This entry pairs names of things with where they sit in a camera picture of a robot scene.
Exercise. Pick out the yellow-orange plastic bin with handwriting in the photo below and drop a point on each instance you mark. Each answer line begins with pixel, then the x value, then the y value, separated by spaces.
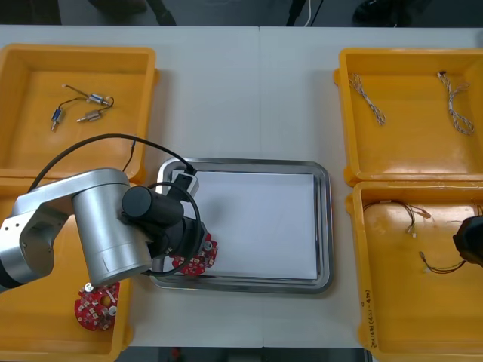
pixel 400 301

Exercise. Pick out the blue-white harness with black connector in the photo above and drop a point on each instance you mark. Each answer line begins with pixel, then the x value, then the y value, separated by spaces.
pixel 454 113

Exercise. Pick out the black chair leg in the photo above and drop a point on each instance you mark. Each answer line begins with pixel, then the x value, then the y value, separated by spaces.
pixel 162 13

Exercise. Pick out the white paper sheet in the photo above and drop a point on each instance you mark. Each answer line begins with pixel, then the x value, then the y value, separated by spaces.
pixel 264 226

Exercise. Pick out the silver and black left arm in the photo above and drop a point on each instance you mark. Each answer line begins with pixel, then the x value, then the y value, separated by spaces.
pixel 102 226

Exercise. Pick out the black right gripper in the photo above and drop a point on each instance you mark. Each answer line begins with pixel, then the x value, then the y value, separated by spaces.
pixel 471 241

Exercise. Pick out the steel tray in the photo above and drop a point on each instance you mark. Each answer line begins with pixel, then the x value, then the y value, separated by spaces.
pixel 324 226

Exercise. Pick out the solenoid with blue label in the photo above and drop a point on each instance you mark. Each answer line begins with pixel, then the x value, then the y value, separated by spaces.
pixel 96 99
pixel 57 115

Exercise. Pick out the plain metal solenoid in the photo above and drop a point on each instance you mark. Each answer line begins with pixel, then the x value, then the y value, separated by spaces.
pixel 91 115

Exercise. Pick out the round red circuit board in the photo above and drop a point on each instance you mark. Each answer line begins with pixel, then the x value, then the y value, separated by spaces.
pixel 96 309
pixel 196 264

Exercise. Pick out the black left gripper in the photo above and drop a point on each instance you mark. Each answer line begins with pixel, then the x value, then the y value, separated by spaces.
pixel 188 237

